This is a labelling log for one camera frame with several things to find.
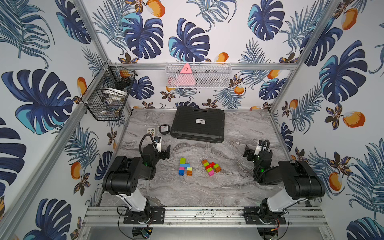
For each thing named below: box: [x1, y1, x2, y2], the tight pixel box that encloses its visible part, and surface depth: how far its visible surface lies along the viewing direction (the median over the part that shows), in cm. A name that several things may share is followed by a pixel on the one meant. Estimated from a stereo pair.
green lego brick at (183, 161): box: [180, 158, 187, 165], surface depth 94 cm
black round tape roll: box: [159, 124, 171, 135], surface depth 109 cm
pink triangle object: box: [177, 63, 196, 86], surface depth 92 cm
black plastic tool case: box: [170, 106, 225, 144], surface depth 104 cm
